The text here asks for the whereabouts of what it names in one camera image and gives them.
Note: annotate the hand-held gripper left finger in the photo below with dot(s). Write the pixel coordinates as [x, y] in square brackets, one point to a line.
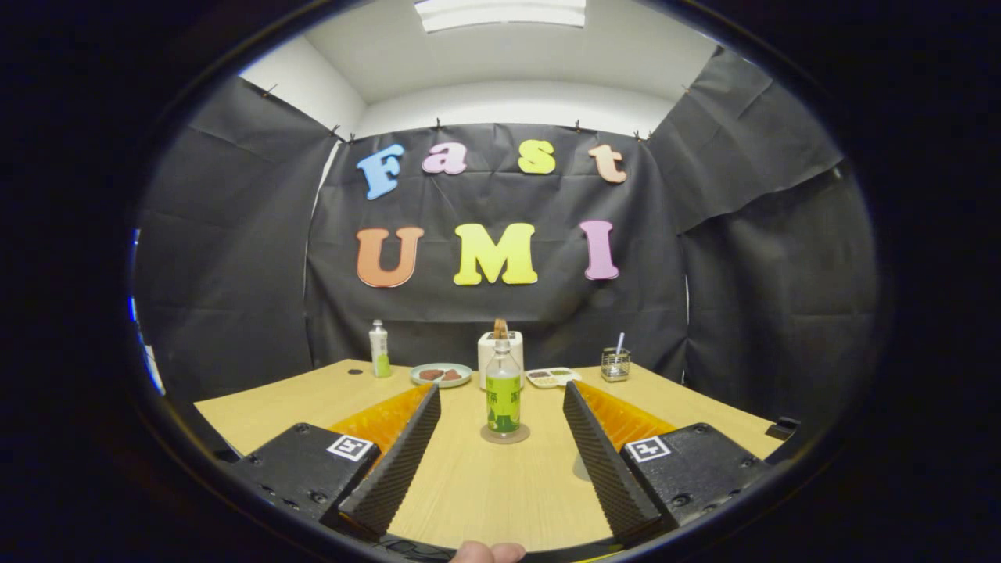
[407, 450]

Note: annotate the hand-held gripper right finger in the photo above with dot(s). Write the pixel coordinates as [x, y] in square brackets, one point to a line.
[598, 453]

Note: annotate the round beige coaster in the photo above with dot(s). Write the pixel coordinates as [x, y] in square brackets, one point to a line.
[489, 436]

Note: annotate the green label juice bottle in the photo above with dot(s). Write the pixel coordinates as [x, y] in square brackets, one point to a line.
[504, 403]

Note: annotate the white bottle with green label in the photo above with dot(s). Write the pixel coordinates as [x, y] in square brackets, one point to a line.
[380, 356]

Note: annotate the round pale green plate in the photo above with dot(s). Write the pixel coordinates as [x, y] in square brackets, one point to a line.
[422, 381]

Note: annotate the brown food pieces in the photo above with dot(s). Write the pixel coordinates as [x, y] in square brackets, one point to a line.
[441, 374]

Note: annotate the white divided tray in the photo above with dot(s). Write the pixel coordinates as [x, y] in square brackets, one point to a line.
[551, 378]

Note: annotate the wooden table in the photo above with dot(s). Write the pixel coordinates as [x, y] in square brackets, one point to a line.
[485, 500]

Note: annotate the cream toaster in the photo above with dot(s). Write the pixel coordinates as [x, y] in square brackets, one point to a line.
[483, 356]

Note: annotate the brown toast slice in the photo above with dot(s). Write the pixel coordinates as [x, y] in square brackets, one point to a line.
[500, 327]

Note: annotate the black table clamp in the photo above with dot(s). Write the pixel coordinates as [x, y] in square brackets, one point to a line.
[783, 428]

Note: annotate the black backdrop cloth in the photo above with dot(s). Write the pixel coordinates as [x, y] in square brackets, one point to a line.
[235, 234]

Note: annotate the ceiling light panel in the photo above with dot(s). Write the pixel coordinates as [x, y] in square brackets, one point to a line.
[500, 14]

